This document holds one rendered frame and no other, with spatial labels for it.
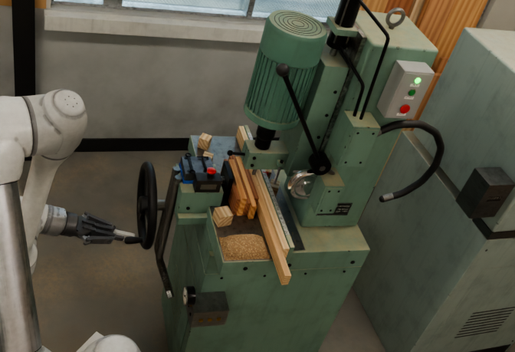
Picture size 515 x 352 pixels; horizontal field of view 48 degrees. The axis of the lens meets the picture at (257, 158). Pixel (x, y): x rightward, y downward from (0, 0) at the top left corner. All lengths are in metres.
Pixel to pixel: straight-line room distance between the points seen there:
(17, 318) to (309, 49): 0.96
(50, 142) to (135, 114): 2.00
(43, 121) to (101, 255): 1.63
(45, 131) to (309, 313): 1.31
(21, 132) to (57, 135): 0.07
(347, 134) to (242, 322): 0.85
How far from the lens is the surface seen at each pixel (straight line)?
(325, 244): 1.99
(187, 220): 1.83
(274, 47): 1.58
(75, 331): 2.59
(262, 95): 1.66
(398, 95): 1.67
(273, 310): 2.15
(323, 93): 1.70
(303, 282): 2.06
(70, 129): 1.29
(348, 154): 1.71
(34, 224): 1.61
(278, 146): 1.87
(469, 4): 3.50
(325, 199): 1.80
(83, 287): 2.72
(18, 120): 1.27
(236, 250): 1.69
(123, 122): 3.30
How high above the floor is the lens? 2.15
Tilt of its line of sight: 37 degrees down
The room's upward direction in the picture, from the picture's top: 16 degrees clockwise
